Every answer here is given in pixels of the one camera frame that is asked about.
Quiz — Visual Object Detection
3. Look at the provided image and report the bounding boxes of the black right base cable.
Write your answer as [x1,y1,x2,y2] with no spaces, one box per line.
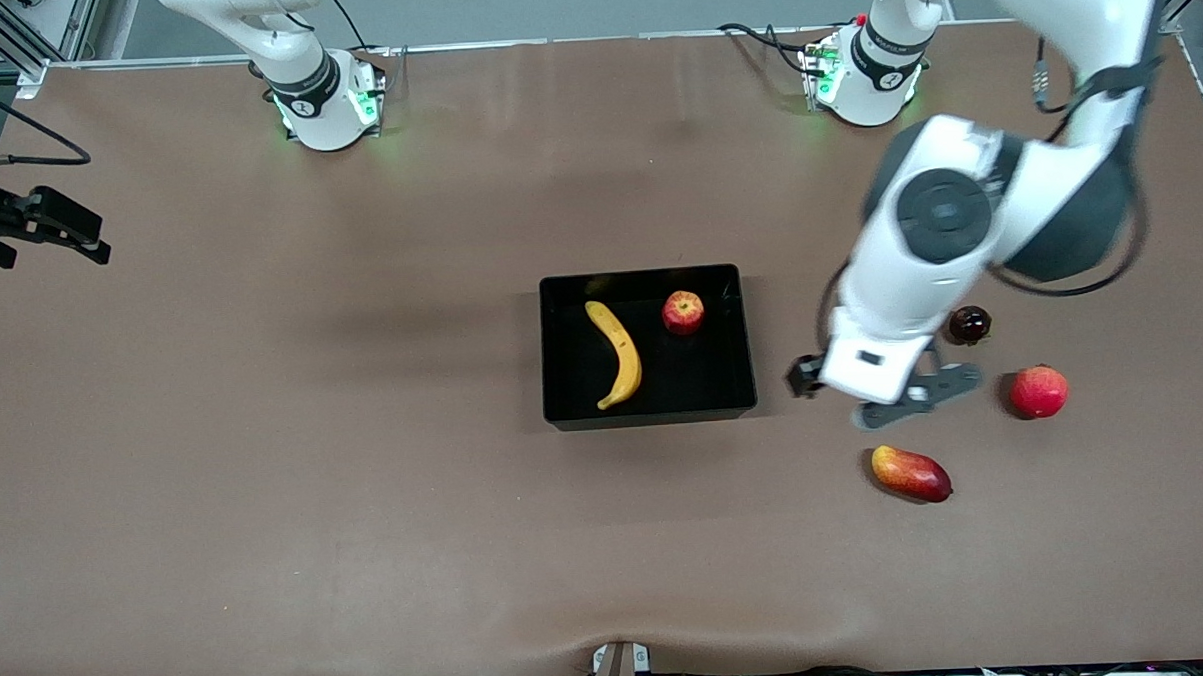
[322,0,393,59]

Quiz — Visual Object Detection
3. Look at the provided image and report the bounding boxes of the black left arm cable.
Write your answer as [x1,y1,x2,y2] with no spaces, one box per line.
[806,34,1158,356]

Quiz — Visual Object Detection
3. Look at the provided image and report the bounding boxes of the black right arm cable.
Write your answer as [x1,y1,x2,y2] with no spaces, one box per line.
[0,66,93,168]

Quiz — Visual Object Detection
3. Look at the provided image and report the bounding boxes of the silver table edge rail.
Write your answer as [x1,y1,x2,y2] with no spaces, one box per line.
[36,11,1152,74]

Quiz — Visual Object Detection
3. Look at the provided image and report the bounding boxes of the dark red plum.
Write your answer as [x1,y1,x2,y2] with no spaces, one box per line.
[948,304,994,347]

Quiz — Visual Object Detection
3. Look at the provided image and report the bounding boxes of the yellow banana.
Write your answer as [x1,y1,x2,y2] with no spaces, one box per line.
[584,298,645,411]

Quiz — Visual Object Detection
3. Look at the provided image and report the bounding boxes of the black plastic box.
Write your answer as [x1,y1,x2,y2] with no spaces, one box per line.
[537,263,761,433]

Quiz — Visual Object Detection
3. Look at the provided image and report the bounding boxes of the black base cable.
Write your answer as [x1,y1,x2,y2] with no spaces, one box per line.
[717,18,813,75]
[322,0,393,59]

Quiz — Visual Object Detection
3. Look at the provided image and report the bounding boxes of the red yellow mango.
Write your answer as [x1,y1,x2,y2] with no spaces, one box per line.
[870,442,954,506]

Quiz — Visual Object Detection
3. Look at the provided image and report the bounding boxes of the metal table edge bracket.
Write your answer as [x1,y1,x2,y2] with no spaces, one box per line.
[590,639,652,676]

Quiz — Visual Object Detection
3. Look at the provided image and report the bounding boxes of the black left base cable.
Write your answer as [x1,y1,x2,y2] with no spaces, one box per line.
[717,18,813,75]

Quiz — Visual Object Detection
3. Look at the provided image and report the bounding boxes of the small red yellow apple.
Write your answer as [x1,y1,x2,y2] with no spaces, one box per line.
[660,289,706,338]

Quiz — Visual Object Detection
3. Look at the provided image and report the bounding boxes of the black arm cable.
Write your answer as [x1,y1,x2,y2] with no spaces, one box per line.
[0,66,93,168]
[806,34,1158,356]

